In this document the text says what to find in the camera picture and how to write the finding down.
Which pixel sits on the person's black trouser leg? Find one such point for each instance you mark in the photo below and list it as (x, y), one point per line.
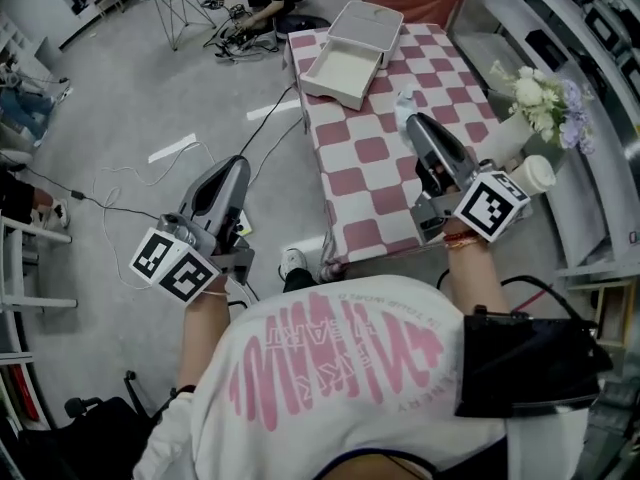
(300, 280)

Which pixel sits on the black office chair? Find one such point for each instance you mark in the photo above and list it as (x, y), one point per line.
(95, 438)

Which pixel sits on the pink checkered table cloth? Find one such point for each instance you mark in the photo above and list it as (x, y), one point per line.
(370, 158)

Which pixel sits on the black shoulder bag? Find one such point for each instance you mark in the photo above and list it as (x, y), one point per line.
(520, 363)

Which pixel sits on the white box with drawer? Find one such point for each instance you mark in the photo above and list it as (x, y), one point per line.
(367, 28)

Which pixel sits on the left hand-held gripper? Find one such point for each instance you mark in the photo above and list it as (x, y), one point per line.
(210, 203)

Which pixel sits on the person's white shoe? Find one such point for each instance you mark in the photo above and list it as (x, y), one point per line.
(291, 262)

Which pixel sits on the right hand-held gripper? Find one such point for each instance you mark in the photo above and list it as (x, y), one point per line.
(445, 153)

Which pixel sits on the white wooden rack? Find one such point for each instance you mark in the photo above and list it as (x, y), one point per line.
(30, 268)

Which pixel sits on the white wall shelf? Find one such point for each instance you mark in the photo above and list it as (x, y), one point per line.
(590, 118)

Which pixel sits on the person's right forearm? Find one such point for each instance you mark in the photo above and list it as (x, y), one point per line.
(475, 283)

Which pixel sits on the white item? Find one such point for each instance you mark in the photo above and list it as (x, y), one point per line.
(403, 110)

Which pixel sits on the white t-shirt with pink print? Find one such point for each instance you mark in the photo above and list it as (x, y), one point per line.
(330, 368)

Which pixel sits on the white and purple flower bouquet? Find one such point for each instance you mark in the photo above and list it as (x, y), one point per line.
(547, 103)

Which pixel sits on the person's left forearm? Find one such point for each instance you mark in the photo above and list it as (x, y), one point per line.
(205, 333)

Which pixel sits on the white paper cup with lid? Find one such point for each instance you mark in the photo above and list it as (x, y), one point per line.
(534, 174)

